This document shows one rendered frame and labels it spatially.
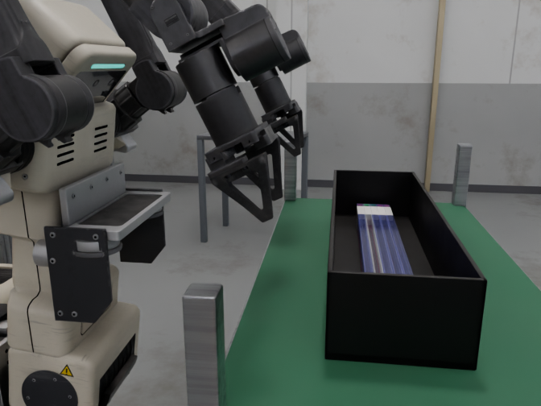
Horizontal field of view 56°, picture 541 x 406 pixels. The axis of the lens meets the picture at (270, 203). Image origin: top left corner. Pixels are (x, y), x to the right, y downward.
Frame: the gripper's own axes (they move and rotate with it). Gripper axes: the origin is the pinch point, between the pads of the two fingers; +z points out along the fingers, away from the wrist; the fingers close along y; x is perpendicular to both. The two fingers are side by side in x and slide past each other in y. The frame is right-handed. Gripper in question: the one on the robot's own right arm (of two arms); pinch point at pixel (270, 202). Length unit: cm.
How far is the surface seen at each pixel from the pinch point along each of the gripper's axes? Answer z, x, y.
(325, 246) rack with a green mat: 17.9, 1.9, 31.8
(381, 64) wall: 5, -49, 475
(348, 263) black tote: 18.8, -2.4, 20.8
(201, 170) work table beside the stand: 11, 105, 285
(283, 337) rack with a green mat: 16.1, 5.7, -2.5
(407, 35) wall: -9, -83, 475
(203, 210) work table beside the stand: 38, 119, 285
